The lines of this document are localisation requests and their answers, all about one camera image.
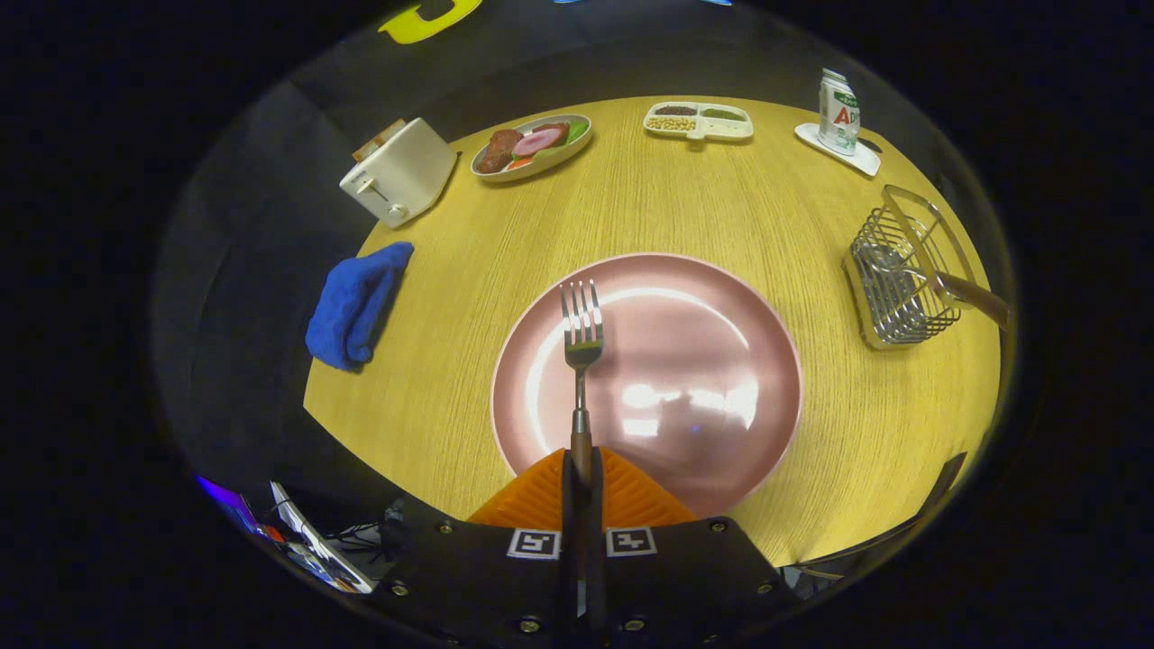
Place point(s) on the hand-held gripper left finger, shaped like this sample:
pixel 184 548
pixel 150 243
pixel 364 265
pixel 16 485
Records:
pixel 566 505

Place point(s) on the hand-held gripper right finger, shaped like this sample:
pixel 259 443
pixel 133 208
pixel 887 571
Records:
pixel 599 505

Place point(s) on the pink round plate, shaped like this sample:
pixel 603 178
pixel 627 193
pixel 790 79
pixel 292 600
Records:
pixel 685 361

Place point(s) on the colourful printed panel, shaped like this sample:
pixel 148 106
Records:
pixel 315 545

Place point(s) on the blue folded towel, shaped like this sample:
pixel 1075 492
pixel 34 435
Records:
pixel 356 302

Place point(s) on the orange carrot slice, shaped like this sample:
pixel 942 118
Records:
pixel 518 164

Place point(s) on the grey food plate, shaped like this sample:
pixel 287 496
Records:
pixel 563 160

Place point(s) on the large brown meat piece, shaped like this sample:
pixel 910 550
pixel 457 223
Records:
pixel 499 149

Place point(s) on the pink ham slice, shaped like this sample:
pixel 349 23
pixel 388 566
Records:
pixel 535 143

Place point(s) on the white toaster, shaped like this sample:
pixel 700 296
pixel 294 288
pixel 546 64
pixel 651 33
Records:
pixel 406 176

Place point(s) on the green lettuce leaf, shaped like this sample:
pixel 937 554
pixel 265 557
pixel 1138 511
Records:
pixel 577 132

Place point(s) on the small brown meat piece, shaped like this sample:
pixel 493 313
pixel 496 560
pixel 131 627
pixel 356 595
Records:
pixel 557 128

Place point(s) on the white divided bean tray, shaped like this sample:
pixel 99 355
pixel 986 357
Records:
pixel 726 128

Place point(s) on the brown toast slice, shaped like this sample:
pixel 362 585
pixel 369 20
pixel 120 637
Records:
pixel 379 140

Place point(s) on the black backdrop cloth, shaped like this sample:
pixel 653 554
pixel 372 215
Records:
pixel 252 225

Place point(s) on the white square coaster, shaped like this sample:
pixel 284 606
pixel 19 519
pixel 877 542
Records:
pixel 861 162

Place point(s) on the white drink bottle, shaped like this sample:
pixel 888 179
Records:
pixel 838 113

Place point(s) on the black table edge bracket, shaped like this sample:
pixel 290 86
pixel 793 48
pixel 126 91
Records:
pixel 947 487

